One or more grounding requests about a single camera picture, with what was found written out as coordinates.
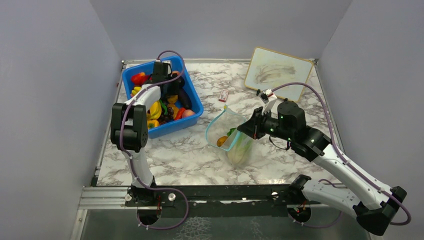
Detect yellow toy banana bunch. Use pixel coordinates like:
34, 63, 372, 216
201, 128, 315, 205
130, 86, 162, 120

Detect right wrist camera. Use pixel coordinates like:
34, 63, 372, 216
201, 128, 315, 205
258, 89, 278, 115

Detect red toy bell pepper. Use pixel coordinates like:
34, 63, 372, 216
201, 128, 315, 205
130, 72, 151, 87

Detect small whiteboard with wooden frame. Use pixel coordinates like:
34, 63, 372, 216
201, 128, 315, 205
244, 47, 314, 90

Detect toy peach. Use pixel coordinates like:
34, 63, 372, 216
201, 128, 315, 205
181, 109, 195, 118

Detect dark purple toy eggplant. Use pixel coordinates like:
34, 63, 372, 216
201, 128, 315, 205
178, 88, 192, 110

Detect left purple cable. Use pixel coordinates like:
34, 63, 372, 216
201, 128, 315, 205
118, 50, 190, 232

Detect orange toy lemon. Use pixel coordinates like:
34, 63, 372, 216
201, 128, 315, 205
166, 95, 178, 105

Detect orange toy carrot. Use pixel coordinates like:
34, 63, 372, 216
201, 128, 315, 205
173, 107, 186, 121

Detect small red white box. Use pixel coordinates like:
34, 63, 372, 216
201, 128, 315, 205
218, 89, 229, 103

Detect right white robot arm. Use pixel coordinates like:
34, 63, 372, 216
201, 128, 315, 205
237, 101, 407, 236

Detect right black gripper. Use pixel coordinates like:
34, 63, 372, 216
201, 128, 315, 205
238, 106, 294, 142

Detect toy purple grapes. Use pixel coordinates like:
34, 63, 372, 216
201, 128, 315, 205
157, 109, 174, 125

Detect blue plastic bin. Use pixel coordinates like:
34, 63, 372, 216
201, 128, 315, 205
121, 55, 205, 139

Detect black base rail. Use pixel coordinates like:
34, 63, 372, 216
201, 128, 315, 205
124, 184, 311, 219

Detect brown toy kiwi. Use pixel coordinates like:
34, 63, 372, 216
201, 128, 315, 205
216, 135, 228, 148

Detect clear zip top bag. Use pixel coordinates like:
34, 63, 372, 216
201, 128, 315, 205
205, 105, 253, 168

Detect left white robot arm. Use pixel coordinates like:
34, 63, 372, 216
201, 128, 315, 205
110, 60, 185, 206

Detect purple cable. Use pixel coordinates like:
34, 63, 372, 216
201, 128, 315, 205
271, 82, 412, 229
118, 50, 190, 232

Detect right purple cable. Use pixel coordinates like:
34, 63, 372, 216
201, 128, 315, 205
271, 82, 412, 229

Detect green toy lettuce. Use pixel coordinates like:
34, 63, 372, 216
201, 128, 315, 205
226, 128, 253, 167

